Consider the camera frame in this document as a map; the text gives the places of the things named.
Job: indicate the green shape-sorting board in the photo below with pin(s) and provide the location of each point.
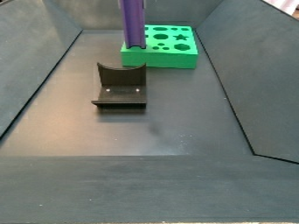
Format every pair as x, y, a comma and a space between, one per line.
170, 48

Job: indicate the black arch holder stand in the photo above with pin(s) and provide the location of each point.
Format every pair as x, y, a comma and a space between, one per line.
122, 86

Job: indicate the purple arch block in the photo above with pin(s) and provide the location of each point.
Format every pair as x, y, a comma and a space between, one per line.
134, 22

